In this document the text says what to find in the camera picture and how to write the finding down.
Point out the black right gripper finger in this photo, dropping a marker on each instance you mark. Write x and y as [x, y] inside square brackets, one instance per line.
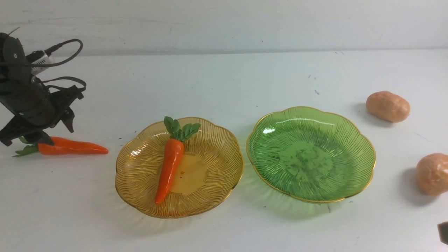
[443, 232]

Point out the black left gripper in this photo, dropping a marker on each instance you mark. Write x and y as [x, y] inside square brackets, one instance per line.
[35, 106]

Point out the orange toy carrot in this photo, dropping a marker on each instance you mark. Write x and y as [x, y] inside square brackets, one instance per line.
[173, 154]
[61, 146]

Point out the brown toy potato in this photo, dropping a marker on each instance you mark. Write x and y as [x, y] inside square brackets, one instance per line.
[388, 106]
[432, 174]

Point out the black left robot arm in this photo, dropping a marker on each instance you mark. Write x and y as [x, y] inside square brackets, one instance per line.
[14, 64]

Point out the green ribbed plastic plate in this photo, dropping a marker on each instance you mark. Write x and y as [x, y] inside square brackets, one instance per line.
[311, 155]

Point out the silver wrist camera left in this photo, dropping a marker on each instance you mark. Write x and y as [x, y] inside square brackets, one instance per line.
[41, 59]

